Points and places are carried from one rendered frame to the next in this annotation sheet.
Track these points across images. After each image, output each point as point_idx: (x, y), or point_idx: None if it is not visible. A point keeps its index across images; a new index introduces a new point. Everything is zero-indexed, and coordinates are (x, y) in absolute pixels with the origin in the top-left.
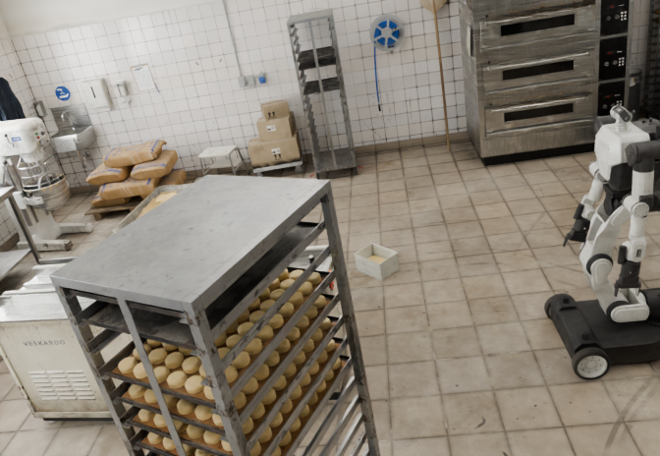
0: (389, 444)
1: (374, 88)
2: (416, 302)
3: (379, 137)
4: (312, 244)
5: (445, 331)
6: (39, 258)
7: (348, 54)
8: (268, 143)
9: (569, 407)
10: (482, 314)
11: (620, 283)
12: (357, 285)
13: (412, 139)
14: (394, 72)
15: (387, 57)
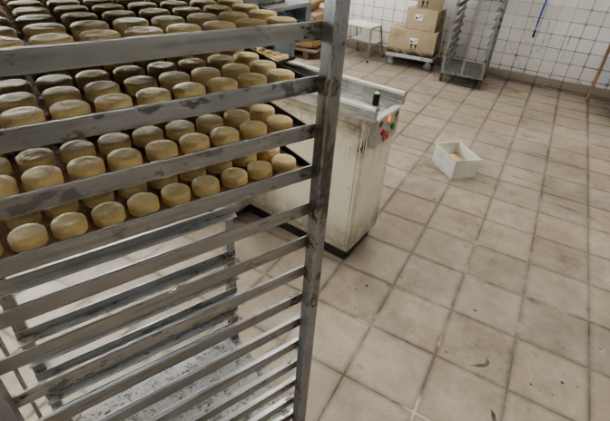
0: (366, 327)
1: (538, 12)
2: (476, 212)
3: (518, 64)
4: (403, 124)
5: (491, 252)
6: None
7: None
8: (409, 31)
9: (608, 409)
10: (544, 257)
11: None
12: (423, 172)
13: (552, 79)
14: (569, 0)
15: None
